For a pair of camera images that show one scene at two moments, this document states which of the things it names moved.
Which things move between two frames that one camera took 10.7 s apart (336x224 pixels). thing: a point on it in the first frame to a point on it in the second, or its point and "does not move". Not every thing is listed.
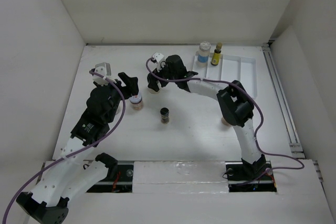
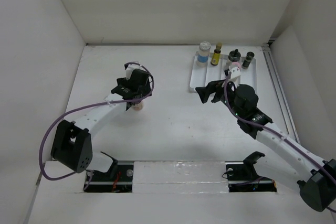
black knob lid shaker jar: x=152 y=91 to x=234 y=55
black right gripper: x=153 y=84 to x=204 y=92
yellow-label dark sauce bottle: x=216 y=55 does not move
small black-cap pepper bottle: x=164 y=113 to x=249 y=56
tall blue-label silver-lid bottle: x=203 y=54 does not move
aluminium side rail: x=296 y=148 does not move
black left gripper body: x=117 y=96 to x=145 y=90
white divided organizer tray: x=233 y=68 does not move
